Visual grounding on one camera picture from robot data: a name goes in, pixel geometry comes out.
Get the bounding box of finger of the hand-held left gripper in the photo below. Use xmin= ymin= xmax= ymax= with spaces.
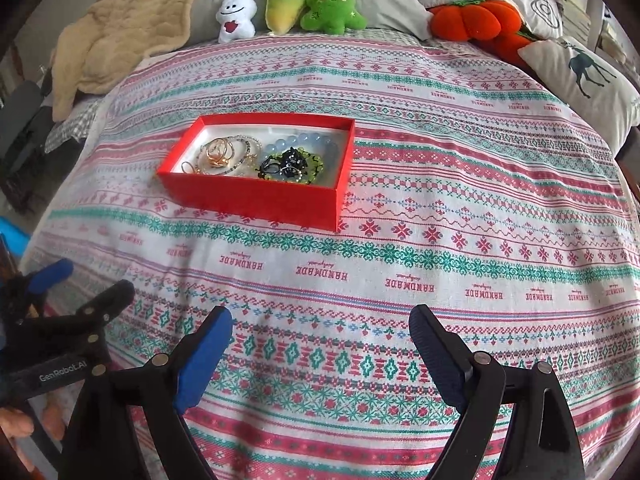
xmin=57 ymin=279 xmax=136 ymax=335
xmin=0 ymin=258 xmax=75 ymax=317

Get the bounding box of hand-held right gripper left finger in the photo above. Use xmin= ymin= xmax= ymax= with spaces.
xmin=59 ymin=306 xmax=234 ymax=480

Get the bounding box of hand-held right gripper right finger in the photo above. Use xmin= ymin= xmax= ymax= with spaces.
xmin=408 ymin=304 xmax=586 ymax=480

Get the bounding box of red jewelry box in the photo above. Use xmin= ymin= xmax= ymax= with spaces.
xmin=156 ymin=113 xmax=357 ymax=232

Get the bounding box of gold bracelet cluster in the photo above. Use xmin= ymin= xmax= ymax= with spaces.
xmin=181 ymin=136 xmax=247 ymax=176

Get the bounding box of thin silver necklace chain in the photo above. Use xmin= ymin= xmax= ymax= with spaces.
xmin=227 ymin=157 xmax=264 ymax=180

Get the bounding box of black flower brooch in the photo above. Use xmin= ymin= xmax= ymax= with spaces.
xmin=276 ymin=146 xmax=309 ymax=172

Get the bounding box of person's left hand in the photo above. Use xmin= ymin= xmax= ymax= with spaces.
xmin=0 ymin=394 xmax=67 ymax=472

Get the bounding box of blue object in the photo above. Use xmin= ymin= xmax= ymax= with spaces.
xmin=0 ymin=217 xmax=32 ymax=257

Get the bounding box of red green patterned bedspread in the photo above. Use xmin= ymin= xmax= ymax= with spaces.
xmin=20 ymin=27 xmax=640 ymax=480

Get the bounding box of black chair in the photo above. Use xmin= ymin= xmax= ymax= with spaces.
xmin=0 ymin=80 xmax=57 ymax=211

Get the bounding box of grey plaid sheet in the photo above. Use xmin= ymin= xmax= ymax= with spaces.
xmin=44 ymin=97 xmax=102 ymax=154

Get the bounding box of beige quilted blanket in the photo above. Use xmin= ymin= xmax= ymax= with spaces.
xmin=50 ymin=0 xmax=224 ymax=122

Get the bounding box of white bunny plush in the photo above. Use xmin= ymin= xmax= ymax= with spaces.
xmin=216 ymin=0 xmax=259 ymax=44

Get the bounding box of deer print pillow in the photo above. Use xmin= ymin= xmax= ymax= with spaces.
xmin=517 ymin=37 xmax=640 ymax=149

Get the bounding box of orange pumpkin plush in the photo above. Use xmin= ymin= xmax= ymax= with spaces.
xmin=429 ymin=2 xmax=502 ymax=44
xmin=482 ymin=0 xmax=539 ymax=59

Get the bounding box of yellow green carrot plush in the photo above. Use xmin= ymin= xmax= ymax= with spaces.
xmin=265 ymin=0 xmax=311 ymax=35

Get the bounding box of green tree plush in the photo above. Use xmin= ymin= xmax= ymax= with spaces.
xmin=300 ymin=0 xmax=368 ymax=35

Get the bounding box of white bead bracelet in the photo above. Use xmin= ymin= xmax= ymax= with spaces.
xmin=196 ymin=134 xmax=264 ymax=177

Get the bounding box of green bead bracelet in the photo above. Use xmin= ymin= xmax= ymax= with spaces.
xmin=256 ymin=151 xmax=327 ymax=184

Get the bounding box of light blue bead bracelet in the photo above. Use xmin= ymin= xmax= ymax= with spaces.
xmin=262 ymin=131 xmax=342 ymax=172

